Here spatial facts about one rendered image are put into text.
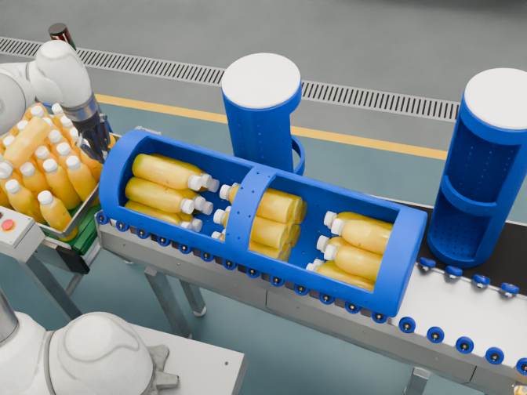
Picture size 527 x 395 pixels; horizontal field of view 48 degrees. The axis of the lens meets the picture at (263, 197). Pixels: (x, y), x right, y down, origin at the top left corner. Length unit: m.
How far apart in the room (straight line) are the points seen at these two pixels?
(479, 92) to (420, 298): 0.74
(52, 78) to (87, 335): 0.62
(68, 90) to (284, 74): 0.85
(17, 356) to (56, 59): 0.67
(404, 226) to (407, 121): 1.97
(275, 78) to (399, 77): 1.65
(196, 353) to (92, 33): 3.12
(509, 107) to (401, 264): 0.81
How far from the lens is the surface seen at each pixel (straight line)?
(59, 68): 1.49
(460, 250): 2.72
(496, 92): 2.09
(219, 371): 1.47
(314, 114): 3.40
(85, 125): 1.63
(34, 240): 1.86
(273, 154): 2.18
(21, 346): 1.32
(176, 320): 2.47
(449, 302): 1.72
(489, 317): 1.72
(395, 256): 1.42
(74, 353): 1.27
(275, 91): 2.04
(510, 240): 2.82
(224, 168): 1.78
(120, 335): 1.28
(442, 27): 4.02
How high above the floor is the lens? 2.44
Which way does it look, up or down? 53 degrees down
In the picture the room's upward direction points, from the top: 8 degrees counter-clockwise
